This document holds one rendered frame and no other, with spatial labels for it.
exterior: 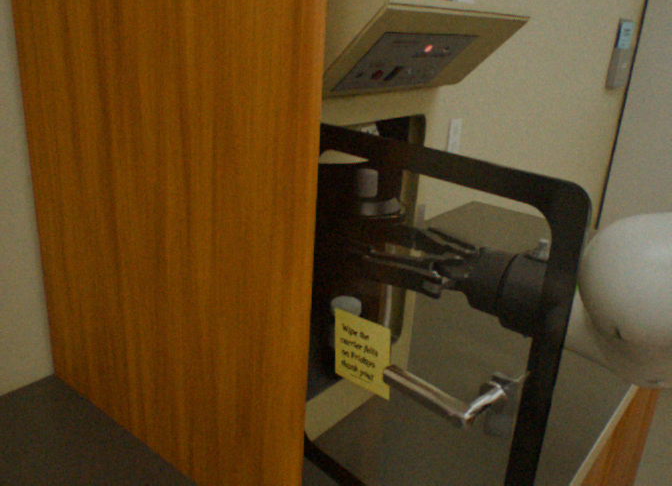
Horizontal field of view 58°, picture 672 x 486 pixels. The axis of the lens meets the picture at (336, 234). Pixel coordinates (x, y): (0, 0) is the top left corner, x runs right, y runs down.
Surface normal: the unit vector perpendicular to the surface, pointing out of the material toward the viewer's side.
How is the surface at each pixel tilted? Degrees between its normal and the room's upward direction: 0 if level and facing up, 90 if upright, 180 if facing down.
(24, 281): 90
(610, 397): 0
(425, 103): 90
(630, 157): 90
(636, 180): 90
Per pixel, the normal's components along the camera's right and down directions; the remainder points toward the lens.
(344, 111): 0.78, 0.25
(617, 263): -0.75, -0.30
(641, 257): -0.49, -0.39
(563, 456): 0.06, -0.94
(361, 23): -0.63, 0.23
